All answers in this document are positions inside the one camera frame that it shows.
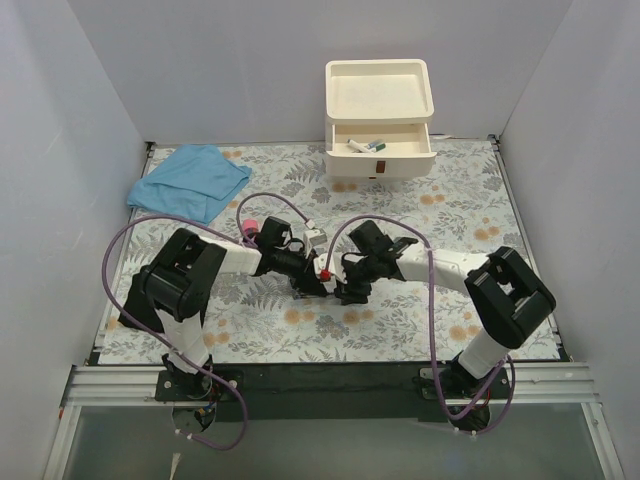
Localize pink-capped clear tube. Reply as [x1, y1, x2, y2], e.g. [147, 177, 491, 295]
[241, 219, 260, 248]

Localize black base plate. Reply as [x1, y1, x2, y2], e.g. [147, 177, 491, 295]
[154, 362, 489, 422]

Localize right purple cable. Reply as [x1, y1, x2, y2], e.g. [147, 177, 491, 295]
[322, 214, 516, 437]

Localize purple cable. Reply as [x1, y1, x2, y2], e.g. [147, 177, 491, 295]
[322, 214, 516, 437]
[102, 192, 314, 451]

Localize white marker blue cap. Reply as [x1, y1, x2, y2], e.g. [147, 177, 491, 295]
[347, 139, 365, 150]

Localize aluminium front rail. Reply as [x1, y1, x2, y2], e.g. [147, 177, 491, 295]
[44, 362, 625, 479]

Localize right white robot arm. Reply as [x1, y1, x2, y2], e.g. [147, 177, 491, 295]
[318, 215, 557, 398]

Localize blue cloth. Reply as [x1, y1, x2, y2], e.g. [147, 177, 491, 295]
[127, 145, 252, 225]

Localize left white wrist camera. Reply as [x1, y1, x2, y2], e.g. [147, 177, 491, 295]
[302, 220, 328, 258]

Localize floral table mat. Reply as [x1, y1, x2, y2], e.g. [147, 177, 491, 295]
[97, 139, 559, 364]

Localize white three-drawer organizer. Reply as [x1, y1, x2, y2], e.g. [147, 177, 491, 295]
[324, 59, 437, 182]

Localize white drawer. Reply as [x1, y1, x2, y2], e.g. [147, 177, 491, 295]
[325, 124, 437, 180]

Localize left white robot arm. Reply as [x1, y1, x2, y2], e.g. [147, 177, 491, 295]
[139, 217, 330, 400]

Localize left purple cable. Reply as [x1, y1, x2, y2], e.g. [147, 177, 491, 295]
[102, 192, 314, 451]

